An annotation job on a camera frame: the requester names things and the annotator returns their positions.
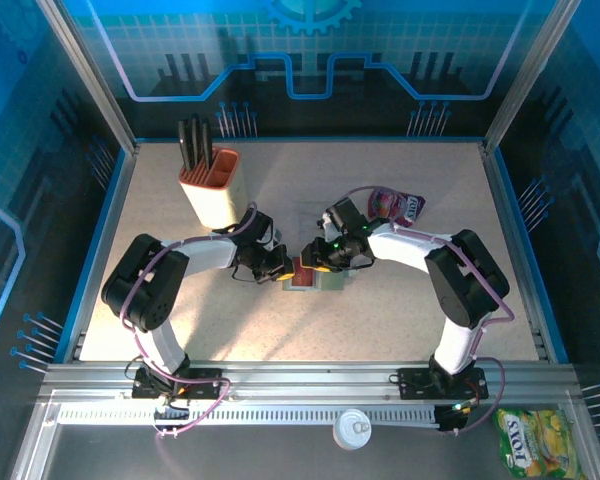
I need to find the red plastic card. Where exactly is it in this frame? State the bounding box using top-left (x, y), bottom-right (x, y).
top-left (288, 265), bottom-right (317, 290)

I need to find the green card holder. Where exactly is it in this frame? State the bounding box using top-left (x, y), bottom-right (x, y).
top-left (281, 258), bottom-right (347, 293)

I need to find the red card packet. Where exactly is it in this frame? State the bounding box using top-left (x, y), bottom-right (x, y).
top-left (295, 199), bottom-right (331, 242)

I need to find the purple candy bag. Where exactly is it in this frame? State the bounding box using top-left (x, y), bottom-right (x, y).
top-left (367, 187), bottom-right (427, 229)

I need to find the beige orange knife block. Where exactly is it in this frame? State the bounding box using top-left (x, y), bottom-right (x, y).
top-left (178, 147), bottom-right (251, 231)

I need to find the white tin can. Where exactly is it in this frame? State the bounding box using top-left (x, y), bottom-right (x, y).
top-left (332, 408), bottom-right (374, 451)

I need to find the black electronics box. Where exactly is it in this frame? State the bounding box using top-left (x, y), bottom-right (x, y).
top-left (435, 403), bottom-right (470, 435)

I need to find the yellow green candy bag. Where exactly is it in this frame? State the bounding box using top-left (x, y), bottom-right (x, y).
top-left (494, 408), bottom-right (584, 480)

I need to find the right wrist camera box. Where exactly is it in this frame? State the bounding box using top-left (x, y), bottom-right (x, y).
top-left (321, 211), bottom-right (340, 242)

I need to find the black knife handle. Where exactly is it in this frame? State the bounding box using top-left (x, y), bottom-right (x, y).
top-left (201, 121), bottom-right (215, 171)
top-left (177, 119), bottom-right (197, 172)

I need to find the aluminium frame rail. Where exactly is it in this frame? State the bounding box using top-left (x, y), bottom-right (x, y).
top-left (39, 362), bottom-right (581, 401)

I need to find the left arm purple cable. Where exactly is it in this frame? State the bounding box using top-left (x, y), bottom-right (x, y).
top-left (121, 202), bottom-right (231, 439)

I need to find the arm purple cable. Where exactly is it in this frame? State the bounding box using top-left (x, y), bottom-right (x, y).
top-left (121, 202), bottom-right (231, 439)
top-left (344, 185), bottom-right (515, 436)

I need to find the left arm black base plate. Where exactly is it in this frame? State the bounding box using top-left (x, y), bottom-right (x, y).
top-left (131, 367), bottom-right (225, 400)

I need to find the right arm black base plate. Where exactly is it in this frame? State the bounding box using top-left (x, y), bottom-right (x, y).
top-left (397, 367), bottom-right (490, 400)

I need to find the white slotted cable duct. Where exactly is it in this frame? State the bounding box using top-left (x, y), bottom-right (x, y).
top-left (57, 404), bottom-right (441, 427)

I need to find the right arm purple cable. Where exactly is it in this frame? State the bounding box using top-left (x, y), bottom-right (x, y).
top-left (344, 185), bottom-right (515, 436)

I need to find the aluminium frame post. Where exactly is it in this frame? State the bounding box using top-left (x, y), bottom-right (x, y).
top-left (481, 0), bottom-right (585, 155)
top-left (34, 0), bottom-right (140, 154)

